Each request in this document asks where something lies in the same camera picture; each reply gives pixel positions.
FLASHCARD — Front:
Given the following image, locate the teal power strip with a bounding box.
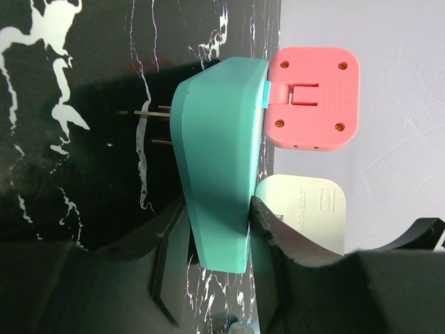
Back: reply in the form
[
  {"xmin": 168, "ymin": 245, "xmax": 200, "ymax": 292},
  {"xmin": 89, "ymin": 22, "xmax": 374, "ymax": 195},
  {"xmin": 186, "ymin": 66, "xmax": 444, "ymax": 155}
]
[{"xmin": 154, "ymin": 56, "xmax": 270, "ymax": 273}]

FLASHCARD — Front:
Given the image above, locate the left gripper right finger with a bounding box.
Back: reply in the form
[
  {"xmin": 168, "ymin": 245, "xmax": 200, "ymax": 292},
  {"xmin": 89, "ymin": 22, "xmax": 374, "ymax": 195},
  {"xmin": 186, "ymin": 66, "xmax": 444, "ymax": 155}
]
[{"xmin": 249, "ymin": 197, "xmax": 444, "ymax": 333}]

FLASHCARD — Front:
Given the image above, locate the white plug adapter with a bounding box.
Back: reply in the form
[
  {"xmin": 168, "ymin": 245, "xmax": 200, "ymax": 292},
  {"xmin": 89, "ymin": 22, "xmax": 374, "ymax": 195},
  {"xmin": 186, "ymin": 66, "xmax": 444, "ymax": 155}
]
[{"xmin": 255, "ymin": 174, "xmax": 346, "ymax": 256}]

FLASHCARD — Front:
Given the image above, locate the pink plug adapter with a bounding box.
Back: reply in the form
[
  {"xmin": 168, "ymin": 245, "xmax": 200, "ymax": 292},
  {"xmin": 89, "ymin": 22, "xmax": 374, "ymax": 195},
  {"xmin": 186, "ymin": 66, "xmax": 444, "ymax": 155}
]
[{"xmin": 264, "ymin": 47, "xmax": 360, "ymax": 151}]

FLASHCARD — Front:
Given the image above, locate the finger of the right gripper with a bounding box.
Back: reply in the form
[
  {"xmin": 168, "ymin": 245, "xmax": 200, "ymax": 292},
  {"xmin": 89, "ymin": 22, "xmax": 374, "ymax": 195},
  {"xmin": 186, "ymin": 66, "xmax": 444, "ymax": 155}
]
[{"xmin": 375, "ymin": 218, "xmax": 444, "ymax": 251}]

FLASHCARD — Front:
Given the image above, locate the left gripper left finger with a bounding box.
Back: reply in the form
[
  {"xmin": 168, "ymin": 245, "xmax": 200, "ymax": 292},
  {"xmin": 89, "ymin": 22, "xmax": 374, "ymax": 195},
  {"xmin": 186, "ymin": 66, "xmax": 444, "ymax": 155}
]
[{"xmin": 1, "ymin": 200, "xmax": 190, "ymax": 333}]

